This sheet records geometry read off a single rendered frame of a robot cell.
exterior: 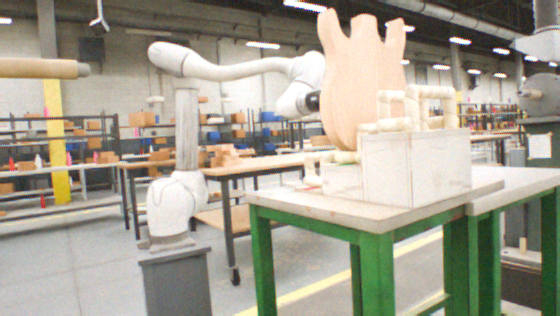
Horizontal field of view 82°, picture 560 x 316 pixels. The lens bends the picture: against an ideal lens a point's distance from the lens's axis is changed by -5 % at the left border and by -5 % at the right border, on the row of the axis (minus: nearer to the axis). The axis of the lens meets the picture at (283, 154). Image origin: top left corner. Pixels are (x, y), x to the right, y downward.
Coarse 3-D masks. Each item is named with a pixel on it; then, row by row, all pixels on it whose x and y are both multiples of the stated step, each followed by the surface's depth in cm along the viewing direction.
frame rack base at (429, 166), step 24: (384, 144) 79; (408, 144) 73; (432, 144) 78; (456, 144) 84; (384, 168) 80; (408, 168) 74; (432, 168) 78; (456, 168) 84; (384, 192) 80; (408, 192) 74; (432, 192) 78; (456, 192) 84
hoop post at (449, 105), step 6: (444, 102) 87; (450, 102) 85; (444, 108) 87; (450, 108) 85; (444, 114) 87; (450, 114) 86; (444, 120) 87; (450, 120) 86; (456, 120) 86; (444, 126) 87; (450, 126) 86; (456, 126) 86
